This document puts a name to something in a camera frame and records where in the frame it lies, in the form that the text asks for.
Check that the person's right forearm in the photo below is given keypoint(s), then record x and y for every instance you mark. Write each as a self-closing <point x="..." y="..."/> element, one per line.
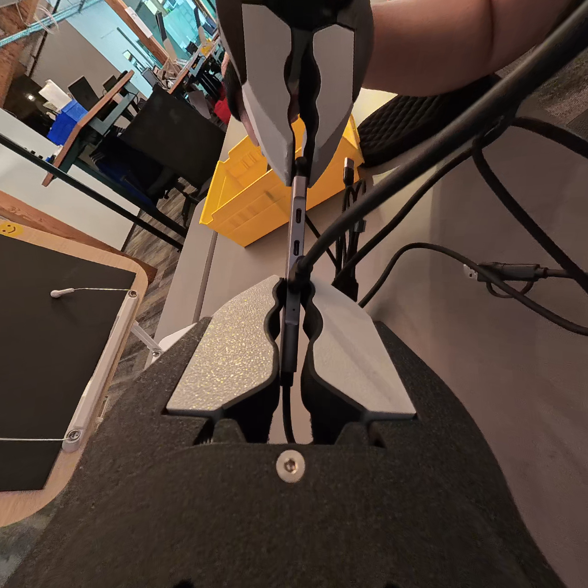
<point x="436" y="46"/>

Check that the black boom pole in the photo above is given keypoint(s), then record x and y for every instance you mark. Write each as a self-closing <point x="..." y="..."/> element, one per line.
<point x="92" y="193"/>

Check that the yellow plastic bin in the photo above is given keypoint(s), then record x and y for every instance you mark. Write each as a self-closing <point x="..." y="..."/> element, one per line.
<point x="243" y="206"/>

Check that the grey usb hub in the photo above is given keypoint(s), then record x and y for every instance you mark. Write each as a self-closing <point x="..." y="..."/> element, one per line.
<point x="296" y="229"/>

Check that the blue plastic bin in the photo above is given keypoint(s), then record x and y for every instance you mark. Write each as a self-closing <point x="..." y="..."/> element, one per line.
<point x="66" y="124"/>

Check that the wooden board with black panel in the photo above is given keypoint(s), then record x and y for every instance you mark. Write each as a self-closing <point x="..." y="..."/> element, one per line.
<point x="46" y="344"/>

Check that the person's right hand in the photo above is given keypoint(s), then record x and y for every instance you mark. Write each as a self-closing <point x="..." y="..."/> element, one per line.
<point x="249" y="127"/>

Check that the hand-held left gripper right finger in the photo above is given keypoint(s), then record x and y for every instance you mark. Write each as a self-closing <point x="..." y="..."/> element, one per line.
<point x="358" y="363"/>

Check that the wooden top desk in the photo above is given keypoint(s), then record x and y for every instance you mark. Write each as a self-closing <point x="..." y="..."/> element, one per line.
<point x="87" y="124"/>

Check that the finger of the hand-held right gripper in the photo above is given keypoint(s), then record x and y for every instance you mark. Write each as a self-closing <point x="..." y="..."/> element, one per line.
<point x="264" y="82"/>
<point x="335" y="82"/>

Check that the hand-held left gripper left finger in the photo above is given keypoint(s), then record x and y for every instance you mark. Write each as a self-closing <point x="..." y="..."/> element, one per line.
<point x="229" y="358"/>

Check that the black rectangular panel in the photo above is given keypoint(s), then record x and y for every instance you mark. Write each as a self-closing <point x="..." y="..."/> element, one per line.
<point x="174" y="133"/>

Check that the dark ribbed object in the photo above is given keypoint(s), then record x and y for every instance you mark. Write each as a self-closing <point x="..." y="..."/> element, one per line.
<point x="404" y="124"/>

